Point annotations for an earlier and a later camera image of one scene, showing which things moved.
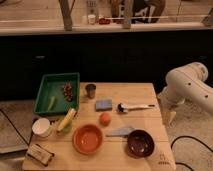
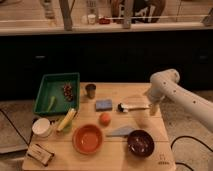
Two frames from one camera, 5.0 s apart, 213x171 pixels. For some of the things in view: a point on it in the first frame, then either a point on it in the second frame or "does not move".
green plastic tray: x=58 y=94 does not move
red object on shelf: x=103 y=21 does not move
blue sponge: x=103 y=105 does not move
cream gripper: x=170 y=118 to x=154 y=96
